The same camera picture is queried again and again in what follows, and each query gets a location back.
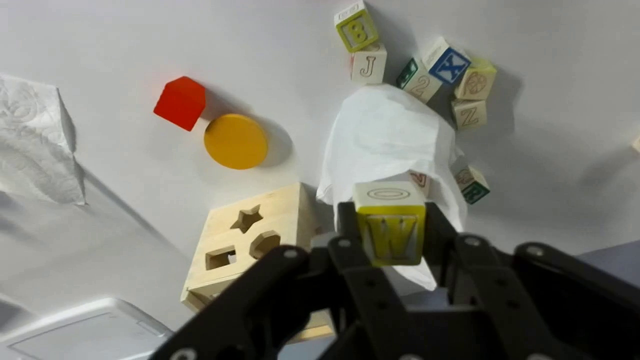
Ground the yellowish wooden alphabet block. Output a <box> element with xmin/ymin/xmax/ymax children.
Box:
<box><xmin>452</xmin><ymin>59</ymin><xmax>500</xmax><ymax>104</ymax></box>

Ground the red wooden pentagon block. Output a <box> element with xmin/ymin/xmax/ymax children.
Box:
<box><xmin>152</xmin><ymin>74</ymin><xmax>209</xmax><ymax>134</ymax></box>

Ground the wooden alphabet block letter J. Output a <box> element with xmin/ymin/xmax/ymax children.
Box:
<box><xmin>347</xmin><ymin>44</ymin><xmax>390</xmax><ymax>89</ymax></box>

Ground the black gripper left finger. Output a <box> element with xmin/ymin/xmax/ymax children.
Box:
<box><xmin>148</xmin><ymin>200</ymin><xmax>417</xmax><ymax>360</ymax></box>

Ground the yellow wooden disc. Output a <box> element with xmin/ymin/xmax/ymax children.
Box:
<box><xmin>202</xmin><ymin>110</ymin><xmax>270</xmax><ymax>172</ymax></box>

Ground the wooden alphabet block blue letter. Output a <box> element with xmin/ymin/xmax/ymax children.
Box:
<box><xmin>421</xmin><ymin>37</ymin><xmax>475</xmax><ymax>89</ymax></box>

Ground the clear plastic tray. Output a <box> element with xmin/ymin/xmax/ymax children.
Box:
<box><xmin>0</xmin><ymin>297</ymin><xmax>174</xmax><ymax>360</ymax></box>

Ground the tan wooden alphabet block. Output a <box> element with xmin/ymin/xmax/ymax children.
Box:
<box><xmin>451</xmin><ymin>98</ymin><xmax>491</xmax><ymax>134</ymax></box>

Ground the wooden alphabet block green print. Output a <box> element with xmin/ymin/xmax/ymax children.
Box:
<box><xmin>454</xmin><ymin>163</ymin><xmax>495</xmax><ymax>207</ymax></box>
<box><xmin>394</xmin><ymin>57</ymin><xmax>444</xmax><ymax>107</ymax></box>

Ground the yellow-green wooden alphabet block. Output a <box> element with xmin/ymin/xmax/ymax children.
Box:
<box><xmin>332</xmin><ymin>0</ymin><xmax>383</xmax><ymax>57</ymax></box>

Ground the white plastic bag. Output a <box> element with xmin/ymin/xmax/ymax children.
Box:
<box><xmin>315</xmin><ymin>85</ymin><xmax>471</xmax><ymax>294</ymax></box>

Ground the wooden shape sorter box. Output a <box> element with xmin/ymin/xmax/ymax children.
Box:
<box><xmin>178</xmin><ymin>182</ymin><xmax>336</xmax><ymax>344</ymax></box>

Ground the yellow wooden alphabet block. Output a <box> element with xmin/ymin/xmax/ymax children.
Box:
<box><xmin>350</xmin><ymin>181</ymin><xmax>428</xmax><ymax>268</ymax></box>

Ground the crumpled clear plastic bag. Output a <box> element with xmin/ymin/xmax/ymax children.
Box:
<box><xmin>0</xmin><ymin>70</ymin><xmax>89</xmax><ymax>209</ymax></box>

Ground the wooden alphabet block red print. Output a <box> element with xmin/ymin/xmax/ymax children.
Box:
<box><xmin>406</xmin><ymin>168</ymin><xmax>436</xmax><ymax>200</ymax></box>

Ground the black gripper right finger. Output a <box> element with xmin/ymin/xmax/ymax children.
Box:
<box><xmin>426</xmin><ymin>202</ymin><xmax>640</xmax><ymax>360</ymax></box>

